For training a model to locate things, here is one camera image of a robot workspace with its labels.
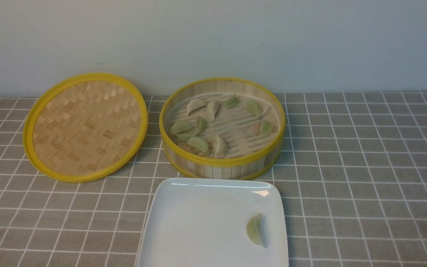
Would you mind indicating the green dumpling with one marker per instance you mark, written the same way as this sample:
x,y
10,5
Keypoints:
x,y
253,230
199,144
254,109
180,126
231,102
266,128
201,125

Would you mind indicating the white square plate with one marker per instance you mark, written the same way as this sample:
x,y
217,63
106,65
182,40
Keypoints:
x,y
199,222

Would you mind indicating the green dumpling on plate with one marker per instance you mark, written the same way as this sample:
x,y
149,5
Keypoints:
x,y
253,230

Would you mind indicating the bamboo steamer basket yellow rim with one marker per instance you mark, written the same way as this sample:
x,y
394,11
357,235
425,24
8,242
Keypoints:
x,y
248,157

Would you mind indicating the pale dumpling front centre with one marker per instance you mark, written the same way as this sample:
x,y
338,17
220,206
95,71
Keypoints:
x,y
220,147

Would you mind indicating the white dumpling back centre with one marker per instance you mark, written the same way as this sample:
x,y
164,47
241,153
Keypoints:
x,y
212,108

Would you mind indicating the white dumpling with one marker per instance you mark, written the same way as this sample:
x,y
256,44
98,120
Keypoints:
x,y
212,108
193,105

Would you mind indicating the white dumpling back left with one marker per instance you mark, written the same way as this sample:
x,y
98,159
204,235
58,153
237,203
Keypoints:
x,y
193,105

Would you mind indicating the pink dumpling right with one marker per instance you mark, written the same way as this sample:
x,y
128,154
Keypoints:
x,y
253,129

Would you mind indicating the bamboo steamer lid yellow rim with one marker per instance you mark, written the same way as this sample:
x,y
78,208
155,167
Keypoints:
x,y
85,127

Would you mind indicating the grey checked tablecloth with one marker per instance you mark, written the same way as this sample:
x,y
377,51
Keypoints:
x,y
352,175

